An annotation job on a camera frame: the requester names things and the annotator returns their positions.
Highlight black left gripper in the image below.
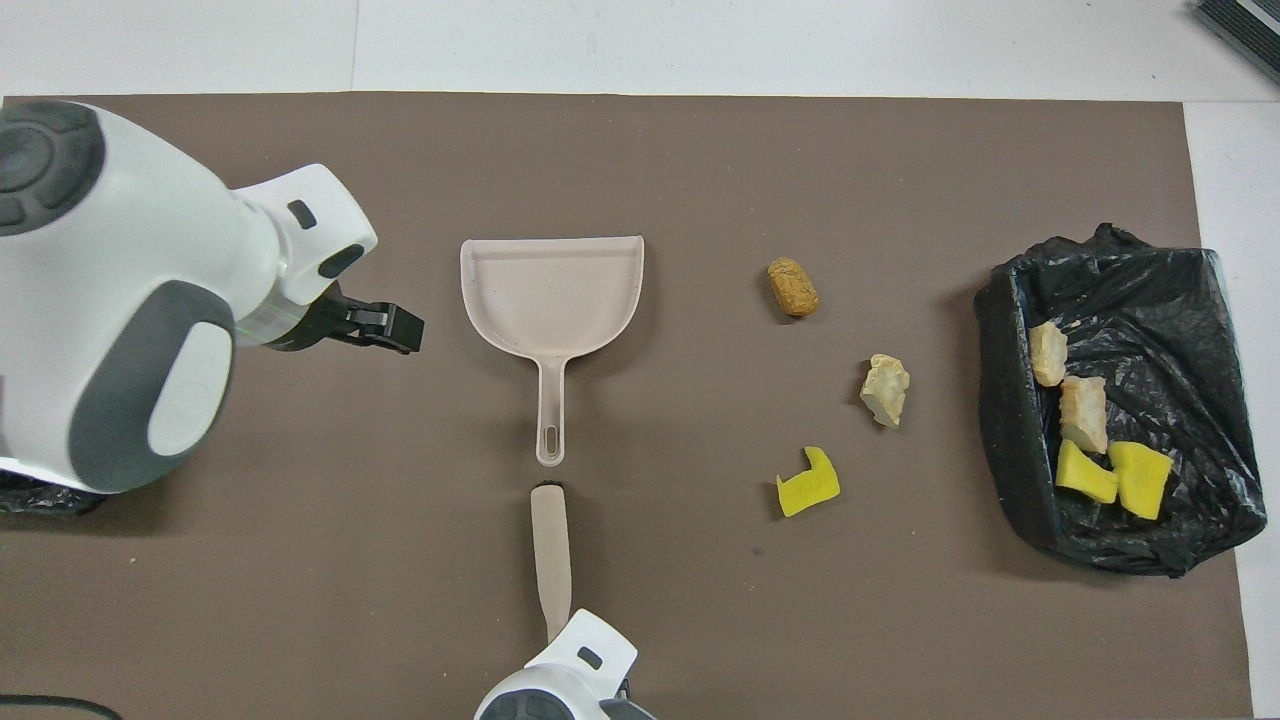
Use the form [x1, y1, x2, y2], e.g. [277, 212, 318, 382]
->
[240, 283, 424, 355]

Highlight beige plastic dustpan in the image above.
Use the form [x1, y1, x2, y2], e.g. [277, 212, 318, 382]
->
[460, 236, 646, 468]

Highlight beige hand brush black bristles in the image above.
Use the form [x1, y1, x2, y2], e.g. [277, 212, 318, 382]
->
[530, 483, 574, 646]

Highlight brown cork-like chunk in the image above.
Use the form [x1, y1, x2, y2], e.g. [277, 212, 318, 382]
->
[767, 258, 821, 319]

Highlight yellow L-shaped sponge piece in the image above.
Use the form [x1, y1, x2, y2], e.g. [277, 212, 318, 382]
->
[775, 446, 842, 519]

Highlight beige foam chunk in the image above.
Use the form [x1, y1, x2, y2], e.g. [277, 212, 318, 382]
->
[860, 353, 912, 429]
[1060, 376, 1109, 455]
[1030, 322, 1069, 388]

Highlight yellow rectangular sponge piece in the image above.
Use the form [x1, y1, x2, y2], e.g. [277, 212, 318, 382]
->
[1055, 440, 1119, 504]

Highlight yellow wedge sponge piece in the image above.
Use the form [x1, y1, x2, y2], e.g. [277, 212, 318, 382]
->
[1108, 441, 1174, 521]

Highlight black trash bag bin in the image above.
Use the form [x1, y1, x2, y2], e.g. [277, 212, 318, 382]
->
[0, 468, 109, 517]
[975, 222, 1268, 578]

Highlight brown table mat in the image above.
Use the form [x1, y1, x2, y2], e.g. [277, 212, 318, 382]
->
[0, 92, 1256, 720]

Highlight black ribbed object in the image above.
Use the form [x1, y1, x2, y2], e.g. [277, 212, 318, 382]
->
[1192, 0, 1280, 86]

